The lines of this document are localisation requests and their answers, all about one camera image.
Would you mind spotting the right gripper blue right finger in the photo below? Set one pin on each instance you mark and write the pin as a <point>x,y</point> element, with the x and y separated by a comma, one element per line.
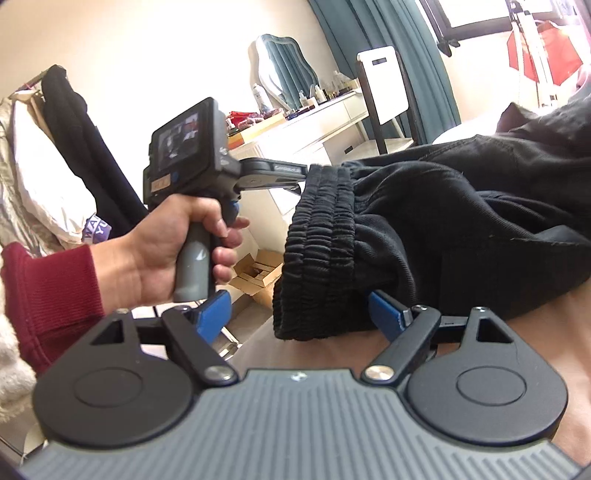
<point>409,332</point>

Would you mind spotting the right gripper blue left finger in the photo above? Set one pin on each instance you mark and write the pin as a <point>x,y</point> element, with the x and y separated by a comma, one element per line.
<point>190,334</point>

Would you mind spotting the black sweatpants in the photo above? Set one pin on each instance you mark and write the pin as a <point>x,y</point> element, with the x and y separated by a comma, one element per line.
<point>500,221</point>

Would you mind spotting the red sleeve left forearm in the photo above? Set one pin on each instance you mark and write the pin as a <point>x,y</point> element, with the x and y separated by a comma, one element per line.
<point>50,301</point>

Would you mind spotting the person's left hand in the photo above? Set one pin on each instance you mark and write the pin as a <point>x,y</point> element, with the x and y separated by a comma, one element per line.
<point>138,269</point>

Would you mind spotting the cardboard box on floor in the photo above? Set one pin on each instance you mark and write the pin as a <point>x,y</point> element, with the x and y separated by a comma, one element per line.
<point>256,276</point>

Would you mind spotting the black hanging garment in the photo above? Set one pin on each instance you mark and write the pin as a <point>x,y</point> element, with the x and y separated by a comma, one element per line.
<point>86,154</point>

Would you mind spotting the wavy vanity mirror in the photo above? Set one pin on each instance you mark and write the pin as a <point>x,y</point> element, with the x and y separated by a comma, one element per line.
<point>283,72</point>

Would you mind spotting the white dressing table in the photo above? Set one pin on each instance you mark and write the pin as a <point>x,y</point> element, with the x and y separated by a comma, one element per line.
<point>301,141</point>

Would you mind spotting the beige padded hanging coat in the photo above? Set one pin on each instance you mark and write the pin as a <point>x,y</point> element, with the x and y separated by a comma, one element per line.
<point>44,205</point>

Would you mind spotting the pastel bed duvet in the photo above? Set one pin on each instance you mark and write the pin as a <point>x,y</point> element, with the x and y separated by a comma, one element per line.
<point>485,124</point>

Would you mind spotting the white garment steamer stand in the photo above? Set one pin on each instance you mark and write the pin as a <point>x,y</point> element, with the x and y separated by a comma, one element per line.
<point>523,22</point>

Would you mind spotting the white chair with black frame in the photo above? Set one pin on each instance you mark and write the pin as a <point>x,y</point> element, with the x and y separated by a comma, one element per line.
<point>385,94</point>

